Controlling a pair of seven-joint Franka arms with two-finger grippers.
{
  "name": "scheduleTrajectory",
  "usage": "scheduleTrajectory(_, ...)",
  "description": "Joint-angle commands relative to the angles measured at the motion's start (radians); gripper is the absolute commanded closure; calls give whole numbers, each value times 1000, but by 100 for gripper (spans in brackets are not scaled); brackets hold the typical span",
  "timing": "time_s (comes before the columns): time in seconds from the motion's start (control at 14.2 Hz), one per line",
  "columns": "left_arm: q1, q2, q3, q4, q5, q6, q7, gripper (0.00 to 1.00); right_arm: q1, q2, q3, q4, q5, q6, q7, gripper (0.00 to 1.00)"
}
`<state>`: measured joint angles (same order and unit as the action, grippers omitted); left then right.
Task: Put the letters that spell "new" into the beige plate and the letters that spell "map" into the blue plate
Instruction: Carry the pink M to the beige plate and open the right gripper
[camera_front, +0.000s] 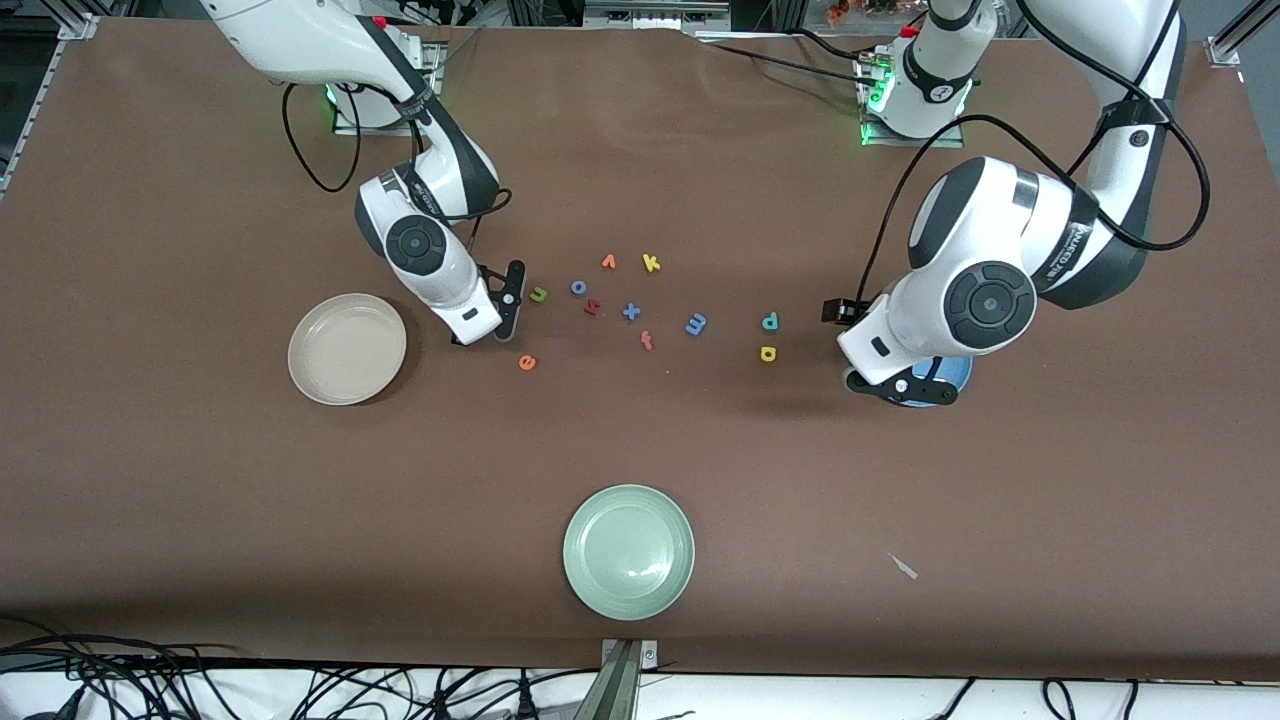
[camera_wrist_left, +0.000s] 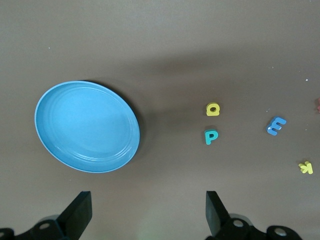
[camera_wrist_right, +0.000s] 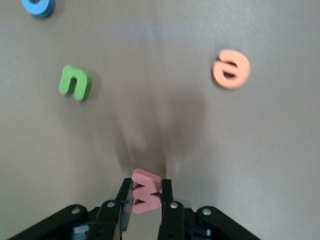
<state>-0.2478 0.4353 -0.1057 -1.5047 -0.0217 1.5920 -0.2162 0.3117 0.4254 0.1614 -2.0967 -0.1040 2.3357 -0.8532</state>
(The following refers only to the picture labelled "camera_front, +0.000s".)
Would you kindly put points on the aluminium frame rail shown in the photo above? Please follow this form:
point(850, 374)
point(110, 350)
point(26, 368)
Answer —
point(1222, 50)
point(80, 25)

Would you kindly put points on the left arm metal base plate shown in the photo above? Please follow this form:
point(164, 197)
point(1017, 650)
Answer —
point(930, 142)

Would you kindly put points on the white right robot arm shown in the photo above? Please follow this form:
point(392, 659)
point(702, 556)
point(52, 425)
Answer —
point(300, 40)

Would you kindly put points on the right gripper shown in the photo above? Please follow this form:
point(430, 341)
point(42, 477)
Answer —
point(455, 339)

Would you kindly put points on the brown table cover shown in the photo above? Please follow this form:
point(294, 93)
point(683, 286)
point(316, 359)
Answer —
point(640, 440)

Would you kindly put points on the metal table edge bracket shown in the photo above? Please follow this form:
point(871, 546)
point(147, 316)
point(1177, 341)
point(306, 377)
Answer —
point(625, 690)

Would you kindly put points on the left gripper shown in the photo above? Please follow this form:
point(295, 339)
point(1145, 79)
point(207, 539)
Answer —
point(838, 311)

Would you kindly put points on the grey power strip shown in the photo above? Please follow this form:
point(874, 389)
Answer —
point(650, 15)

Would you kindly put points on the small orange toy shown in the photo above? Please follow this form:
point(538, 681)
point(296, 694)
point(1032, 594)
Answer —
point(838, 10)

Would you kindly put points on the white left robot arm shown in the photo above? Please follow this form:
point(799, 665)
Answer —
point(970, 230)

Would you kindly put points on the white tape scrap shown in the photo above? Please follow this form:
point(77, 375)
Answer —
point(903, 567)

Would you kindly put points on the blue foam letter m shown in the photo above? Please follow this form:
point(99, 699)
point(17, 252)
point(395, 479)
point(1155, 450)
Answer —
point(696, 324)

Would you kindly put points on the beige brown plate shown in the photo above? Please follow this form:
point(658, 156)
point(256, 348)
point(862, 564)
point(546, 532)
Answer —
point(347, 349)

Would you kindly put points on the blue plate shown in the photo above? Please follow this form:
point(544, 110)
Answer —
point(962, 375)

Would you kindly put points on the pale green plate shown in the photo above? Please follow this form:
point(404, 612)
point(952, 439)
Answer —
point(629, 552)

